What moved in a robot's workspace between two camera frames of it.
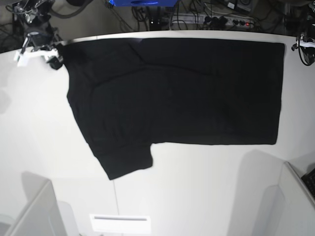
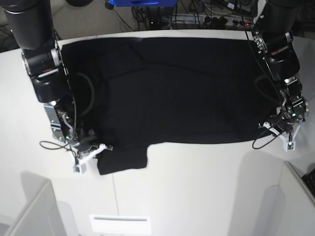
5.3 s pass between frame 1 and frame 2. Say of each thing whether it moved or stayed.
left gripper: moved
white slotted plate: stayed
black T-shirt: stayed
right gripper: moved
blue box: stayed
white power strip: stayed
